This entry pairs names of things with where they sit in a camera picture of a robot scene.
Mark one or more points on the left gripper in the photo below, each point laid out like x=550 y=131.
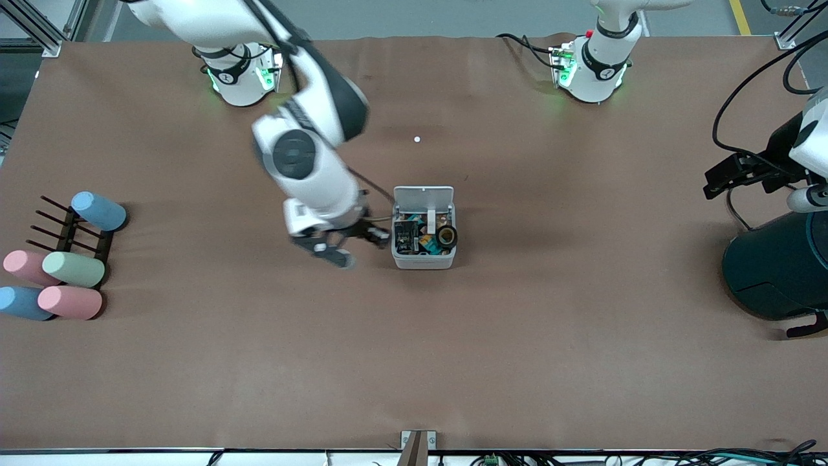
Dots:
x=773 y=163

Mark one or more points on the black electronic scrap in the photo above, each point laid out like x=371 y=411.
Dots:
x=405 y=236

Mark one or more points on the pink cylindrical cup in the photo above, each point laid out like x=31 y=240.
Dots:
x=69 y=302
x=26 y=266

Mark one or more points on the teal scrap piece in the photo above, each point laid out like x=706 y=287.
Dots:
x=428 y=244

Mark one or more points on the metal table edge bracket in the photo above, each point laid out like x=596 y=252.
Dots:
x=418 y=446

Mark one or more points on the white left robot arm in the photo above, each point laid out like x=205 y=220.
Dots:
x=601 y=65

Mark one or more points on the small white lidded bin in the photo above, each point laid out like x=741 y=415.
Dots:
x=424 y=197

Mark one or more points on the black tape roll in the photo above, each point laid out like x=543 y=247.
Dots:
x=439 y=237

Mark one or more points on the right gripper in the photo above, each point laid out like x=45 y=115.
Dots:
x=363 y=228

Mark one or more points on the aluminium frame corner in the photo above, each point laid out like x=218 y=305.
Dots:
x=52 y=48
x=784 y=42

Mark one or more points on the blue cylindrical cup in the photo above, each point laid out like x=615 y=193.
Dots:
x=22 y=303
x=98 y=210

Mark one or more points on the green cylindrical cup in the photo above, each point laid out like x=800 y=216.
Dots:
x=73 y=268

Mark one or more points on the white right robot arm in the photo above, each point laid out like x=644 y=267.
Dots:
x=326 y=184

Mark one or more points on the black peg cup rack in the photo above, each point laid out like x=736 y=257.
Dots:
x=70 y=233

